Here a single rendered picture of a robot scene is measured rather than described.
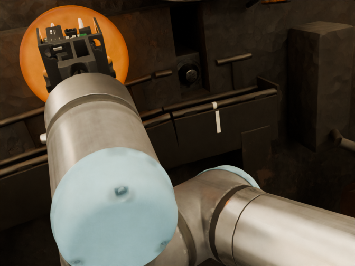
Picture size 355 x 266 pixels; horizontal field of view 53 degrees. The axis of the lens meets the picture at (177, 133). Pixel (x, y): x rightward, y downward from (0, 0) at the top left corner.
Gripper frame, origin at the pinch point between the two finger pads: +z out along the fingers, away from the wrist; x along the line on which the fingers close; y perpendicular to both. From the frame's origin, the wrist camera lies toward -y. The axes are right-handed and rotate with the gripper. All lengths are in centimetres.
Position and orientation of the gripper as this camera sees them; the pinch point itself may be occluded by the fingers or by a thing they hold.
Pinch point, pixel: (72, 47)
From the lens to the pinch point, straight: 57.5
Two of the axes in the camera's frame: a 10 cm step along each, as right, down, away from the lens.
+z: -3.3, -5.9, 7.4
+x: -9.4, 2.5, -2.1
